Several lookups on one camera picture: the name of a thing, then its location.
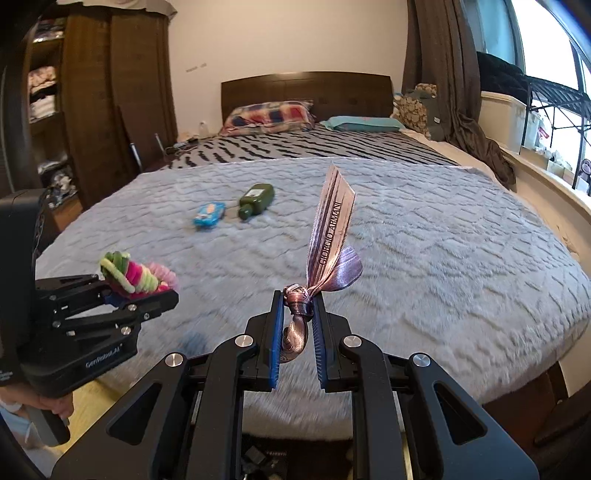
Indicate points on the brown curtain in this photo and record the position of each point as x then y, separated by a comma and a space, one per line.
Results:
443, 69

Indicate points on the plaid pillow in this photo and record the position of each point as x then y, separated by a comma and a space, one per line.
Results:
268, 116

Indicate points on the blue snack packet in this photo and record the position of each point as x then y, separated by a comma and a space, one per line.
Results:
209, 215

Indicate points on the black coat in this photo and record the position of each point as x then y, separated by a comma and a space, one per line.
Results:
498, 74

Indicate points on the brown monkey plush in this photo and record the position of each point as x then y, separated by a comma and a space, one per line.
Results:
586, 175

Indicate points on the dark green bottle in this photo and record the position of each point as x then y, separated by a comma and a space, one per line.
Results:
256, 201

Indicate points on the grey textured blanket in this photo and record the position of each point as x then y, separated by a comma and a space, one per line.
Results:
415, 254

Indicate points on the small white bottle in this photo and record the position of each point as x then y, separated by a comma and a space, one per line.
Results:
201, 128

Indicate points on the pink satin ribbon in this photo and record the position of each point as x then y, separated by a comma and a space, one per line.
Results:
330, 221

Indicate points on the dark wooden headboard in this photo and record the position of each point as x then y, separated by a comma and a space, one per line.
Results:
304, 87

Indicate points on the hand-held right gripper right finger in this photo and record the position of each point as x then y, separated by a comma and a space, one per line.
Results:
318, 341

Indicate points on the black striped blanket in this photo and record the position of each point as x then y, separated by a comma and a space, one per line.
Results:
314, 147

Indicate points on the window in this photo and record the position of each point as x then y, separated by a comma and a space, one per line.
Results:
540, 37

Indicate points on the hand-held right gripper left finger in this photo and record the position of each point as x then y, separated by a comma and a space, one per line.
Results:
274, 341

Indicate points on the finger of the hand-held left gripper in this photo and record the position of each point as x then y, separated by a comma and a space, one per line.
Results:
69, 290
147, 307

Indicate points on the white storage box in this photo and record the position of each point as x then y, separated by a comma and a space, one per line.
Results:
503, 120

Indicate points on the patterned plush cushion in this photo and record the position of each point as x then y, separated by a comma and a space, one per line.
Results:
413, 113

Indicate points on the brown wooden wardrobe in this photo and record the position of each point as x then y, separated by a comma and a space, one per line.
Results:
101, 101

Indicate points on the black folding rack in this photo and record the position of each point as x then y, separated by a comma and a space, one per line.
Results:
554, 97

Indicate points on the folded clothes on shelf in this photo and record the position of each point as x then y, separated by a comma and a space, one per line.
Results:
42, 92

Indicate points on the teal pillow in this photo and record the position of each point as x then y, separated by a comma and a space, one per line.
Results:
360, 123

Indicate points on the white cloth on wardrobe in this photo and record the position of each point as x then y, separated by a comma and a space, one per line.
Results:
138, 5

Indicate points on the person's left hand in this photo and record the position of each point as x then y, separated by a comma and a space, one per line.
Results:
55, 406

